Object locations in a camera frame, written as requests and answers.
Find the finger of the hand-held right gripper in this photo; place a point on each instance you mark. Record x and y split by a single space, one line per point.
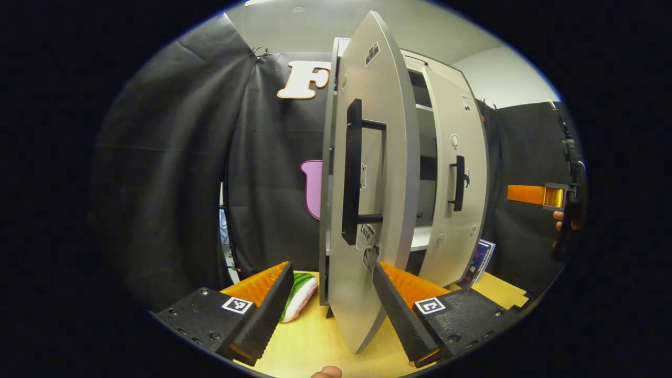
525 193

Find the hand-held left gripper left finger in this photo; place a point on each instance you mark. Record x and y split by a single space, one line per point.
270 312

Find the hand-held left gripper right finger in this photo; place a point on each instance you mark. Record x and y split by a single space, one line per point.
399 317

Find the white cabinet door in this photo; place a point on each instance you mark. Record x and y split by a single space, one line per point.
401 184
472 131

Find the white and grey cabinet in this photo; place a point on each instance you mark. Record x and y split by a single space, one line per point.
325 210

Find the watermelon slice toy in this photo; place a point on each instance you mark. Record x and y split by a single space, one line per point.
302 296

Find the dark blue book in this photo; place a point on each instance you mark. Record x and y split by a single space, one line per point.
478 260

